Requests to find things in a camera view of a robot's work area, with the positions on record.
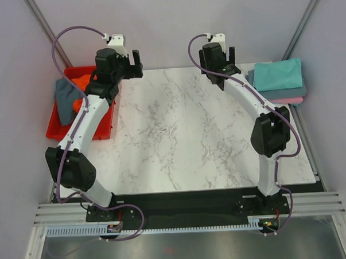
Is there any white slotted cable duct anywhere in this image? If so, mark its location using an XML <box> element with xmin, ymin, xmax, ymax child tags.
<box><xmin>46</xmin><ymin>218</ymin><xmax>263</xmax><ymax>238</ymax></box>

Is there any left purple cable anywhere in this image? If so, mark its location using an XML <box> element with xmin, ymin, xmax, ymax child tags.
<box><xmin>48</xmin><ymin>23</ymin><xmax>147</xmax><ymax>258</ymax></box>

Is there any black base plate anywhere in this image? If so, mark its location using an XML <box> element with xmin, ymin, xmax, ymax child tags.
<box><xmin>85</xmin><ymin>187</ymin><xmax>291</xmax><ymax>230</ymax></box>

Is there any grey crumpled t shirt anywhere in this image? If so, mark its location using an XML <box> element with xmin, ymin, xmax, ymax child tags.
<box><xmin>55</xmin><ymin>78</ymin><xmax>83</xmax><ymax>126</ymax></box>

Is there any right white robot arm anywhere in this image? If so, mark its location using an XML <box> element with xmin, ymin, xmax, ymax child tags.
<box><xmin>199</xmin><ymin>42</ymin><xmax>290</xmax><ymax>215</ymax></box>

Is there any pink folded t shirt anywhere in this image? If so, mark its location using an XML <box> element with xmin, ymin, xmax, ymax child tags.
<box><xmin>270</xmin><ymin>96</ymin><xmax>303</xmax><ymax>107</ymax></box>

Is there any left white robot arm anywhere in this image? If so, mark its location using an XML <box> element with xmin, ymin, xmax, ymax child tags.
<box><xmin>45</xmin><ymin>48</ymin><xmax>143</xmax><ymax>222</ymax></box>

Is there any teal folded t shirt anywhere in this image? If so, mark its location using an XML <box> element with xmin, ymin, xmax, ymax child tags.
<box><xmin>253</xmin><ymin>58</ymin><xmax>303</xmax><ymax>92</ymax></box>

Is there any aluminium frame rail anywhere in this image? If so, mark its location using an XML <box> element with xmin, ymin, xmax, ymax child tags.
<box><xmin>33</xmin><ymin>191</ymin><xmax>345</xmax><ymax>226</ymax></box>

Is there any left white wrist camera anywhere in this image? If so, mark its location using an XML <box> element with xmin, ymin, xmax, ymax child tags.
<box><xmin>102</xmin><ymin>34</ymin><xmax>128</xmax><ymax>57</ymax></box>

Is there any orange t shirt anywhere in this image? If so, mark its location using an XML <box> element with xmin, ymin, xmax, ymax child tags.
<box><xmin>72</xmin><ymin>74</ymin><xmax>91</xmax><ymax>113</ymax></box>

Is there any red plastic bin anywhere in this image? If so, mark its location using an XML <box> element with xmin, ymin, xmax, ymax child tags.
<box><xmin>46</xmin><ymin>66</ymin><xmax>115</xmax><ymax>142</ymax></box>

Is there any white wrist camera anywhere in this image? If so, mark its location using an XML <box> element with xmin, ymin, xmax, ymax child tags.
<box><xmin>205</xmin><ymin>33</ymin><xmax>226</xmax><ymax>53</ymax></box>
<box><xmin>102</xmin><ymin>34</ymin><xmax>128</xmax><ymax>57</ymax></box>

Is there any grey-blue folded t shirt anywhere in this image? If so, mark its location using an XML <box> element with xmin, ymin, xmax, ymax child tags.
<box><xmin>260</xmin><ymin>83</ymin><xmax>307</xmax><ymax>101</ymax></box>

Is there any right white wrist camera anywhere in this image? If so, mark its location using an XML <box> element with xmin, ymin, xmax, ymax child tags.
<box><xmin>205</xmin><ymin>33</ymin><xmax>226</xmax><ymax>53</ymax></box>

